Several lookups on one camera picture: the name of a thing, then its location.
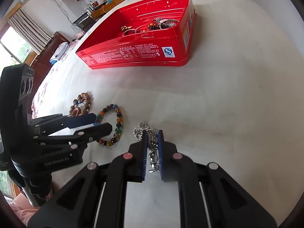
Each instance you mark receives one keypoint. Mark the striped curtain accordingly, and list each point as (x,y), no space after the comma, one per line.
(29,30)

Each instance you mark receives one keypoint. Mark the silver bangle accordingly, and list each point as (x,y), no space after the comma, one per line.
(168,23)

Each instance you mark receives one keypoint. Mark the wooden desk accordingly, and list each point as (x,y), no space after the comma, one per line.
(102,10)

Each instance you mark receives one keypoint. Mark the folded patterned cloth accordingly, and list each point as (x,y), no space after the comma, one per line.
(59,52)

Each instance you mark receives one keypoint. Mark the black office chair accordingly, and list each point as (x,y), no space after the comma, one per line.
(85,22)

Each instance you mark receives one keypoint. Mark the wooden framed window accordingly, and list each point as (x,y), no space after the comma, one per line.
(14,49)

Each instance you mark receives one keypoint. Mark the red tin box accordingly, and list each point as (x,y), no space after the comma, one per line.
(105,47)

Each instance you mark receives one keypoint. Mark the black braided cord keychain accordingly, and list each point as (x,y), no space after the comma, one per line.
(129,30)

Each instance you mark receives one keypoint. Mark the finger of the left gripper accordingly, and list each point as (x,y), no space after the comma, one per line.
(82,136)
(57,122)

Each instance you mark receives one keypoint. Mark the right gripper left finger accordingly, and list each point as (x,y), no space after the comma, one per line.
(95,197)

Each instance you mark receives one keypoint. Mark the dark wooden headboard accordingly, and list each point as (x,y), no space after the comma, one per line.
(42,65)

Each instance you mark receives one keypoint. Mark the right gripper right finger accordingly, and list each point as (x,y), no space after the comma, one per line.
(208,195)

